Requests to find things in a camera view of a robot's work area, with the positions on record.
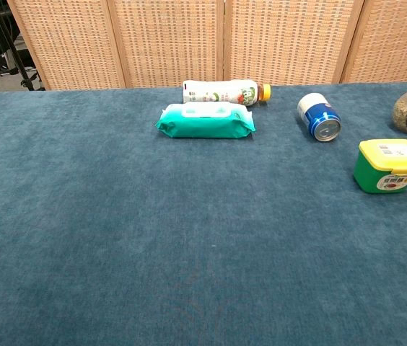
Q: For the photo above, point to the white bottle with yellow cap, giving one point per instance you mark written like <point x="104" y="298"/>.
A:
<point x="221" y="92"/>

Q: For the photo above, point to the blue velvet tablecloth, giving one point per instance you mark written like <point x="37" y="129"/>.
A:
<point x="153" y="223"/>

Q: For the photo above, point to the green tub with yellow lid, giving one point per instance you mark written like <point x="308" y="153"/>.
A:
<point x="376" y="172"/>

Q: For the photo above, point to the woven wooden folding screen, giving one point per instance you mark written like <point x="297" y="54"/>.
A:
<point x="174" y="39"/>

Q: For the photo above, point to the blue and white drink can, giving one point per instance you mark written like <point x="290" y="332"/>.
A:
<point x="317" y="113"/>

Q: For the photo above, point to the black tripod stand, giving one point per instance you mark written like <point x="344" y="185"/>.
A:
<point x="12" y="47"/>

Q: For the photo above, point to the teal wet wipes pack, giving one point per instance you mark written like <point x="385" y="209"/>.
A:
<point x="203" y="126"/>

